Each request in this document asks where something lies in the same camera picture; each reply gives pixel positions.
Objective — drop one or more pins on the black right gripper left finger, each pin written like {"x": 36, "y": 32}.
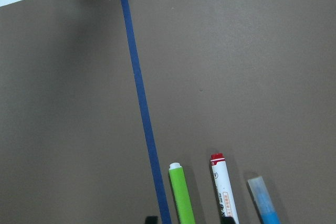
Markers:
{"x": 151, "y": 220}

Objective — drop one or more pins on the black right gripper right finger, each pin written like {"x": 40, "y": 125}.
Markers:
{"x": 227, "y": 220}

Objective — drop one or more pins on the red marker pen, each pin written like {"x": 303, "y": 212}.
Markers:
{"x": 223, "y": 186}

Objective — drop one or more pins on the blue marker pen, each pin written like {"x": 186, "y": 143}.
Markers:
{"x": 263, "y": 201}

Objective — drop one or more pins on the green highlighter pen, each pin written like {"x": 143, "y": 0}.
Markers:
{"x": 181, "y": 195}

